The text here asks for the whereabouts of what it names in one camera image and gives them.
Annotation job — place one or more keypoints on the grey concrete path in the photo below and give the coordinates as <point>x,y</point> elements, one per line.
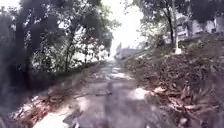
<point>110,96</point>

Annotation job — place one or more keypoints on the row of trees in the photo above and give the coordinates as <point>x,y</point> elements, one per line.
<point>50,40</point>

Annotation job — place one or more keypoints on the group of dark trees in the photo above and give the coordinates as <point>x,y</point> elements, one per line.
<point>166,16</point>

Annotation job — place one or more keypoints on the slope covered with dry leaves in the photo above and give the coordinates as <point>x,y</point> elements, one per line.
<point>186,76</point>

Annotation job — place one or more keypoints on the leaf-strewn verge with plants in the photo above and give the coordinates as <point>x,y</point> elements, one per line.
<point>40,100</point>

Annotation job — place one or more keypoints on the pale building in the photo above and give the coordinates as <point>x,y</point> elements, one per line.
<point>200,27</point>

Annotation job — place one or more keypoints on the pale post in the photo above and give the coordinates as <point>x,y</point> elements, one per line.
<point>178,40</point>

